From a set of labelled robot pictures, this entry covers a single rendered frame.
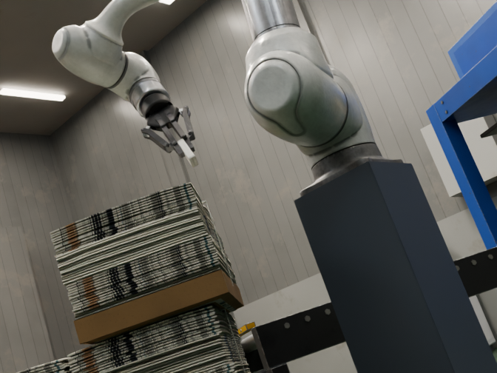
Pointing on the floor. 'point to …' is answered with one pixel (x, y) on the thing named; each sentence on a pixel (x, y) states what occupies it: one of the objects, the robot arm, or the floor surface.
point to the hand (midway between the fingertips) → (187, 152)
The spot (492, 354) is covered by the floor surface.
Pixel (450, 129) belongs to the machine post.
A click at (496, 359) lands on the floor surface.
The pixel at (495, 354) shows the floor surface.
